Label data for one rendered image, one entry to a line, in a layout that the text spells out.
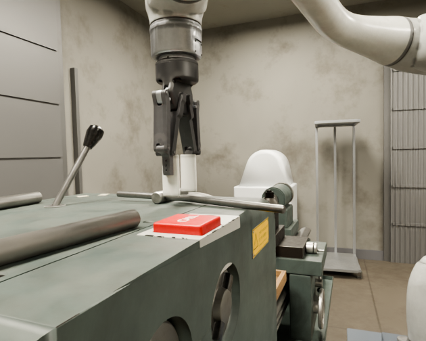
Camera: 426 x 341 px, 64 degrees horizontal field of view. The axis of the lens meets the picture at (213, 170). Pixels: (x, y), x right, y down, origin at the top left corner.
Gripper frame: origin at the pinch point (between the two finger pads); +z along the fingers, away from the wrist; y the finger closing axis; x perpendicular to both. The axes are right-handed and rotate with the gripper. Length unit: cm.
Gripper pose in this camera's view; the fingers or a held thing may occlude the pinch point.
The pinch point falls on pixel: (180, 176)
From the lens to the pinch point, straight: 60.4
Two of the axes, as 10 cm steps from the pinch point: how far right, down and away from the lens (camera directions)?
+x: -9.3, 0.1, 3.8
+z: 0.2, 10.0, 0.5
